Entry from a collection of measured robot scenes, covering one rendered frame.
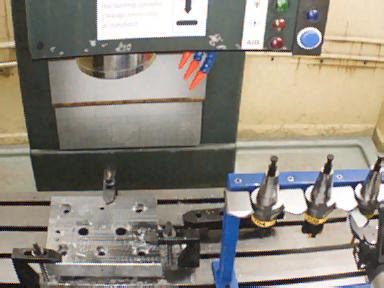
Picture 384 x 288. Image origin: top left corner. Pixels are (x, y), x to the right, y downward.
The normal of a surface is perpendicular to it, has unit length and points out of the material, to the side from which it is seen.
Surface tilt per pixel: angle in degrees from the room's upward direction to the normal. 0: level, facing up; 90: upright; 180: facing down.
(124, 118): 91
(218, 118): 90
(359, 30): 90
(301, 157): 0
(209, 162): 90
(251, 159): 0
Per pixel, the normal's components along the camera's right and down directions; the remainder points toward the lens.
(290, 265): 0.09, -0.76
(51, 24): 0.15, 0.65
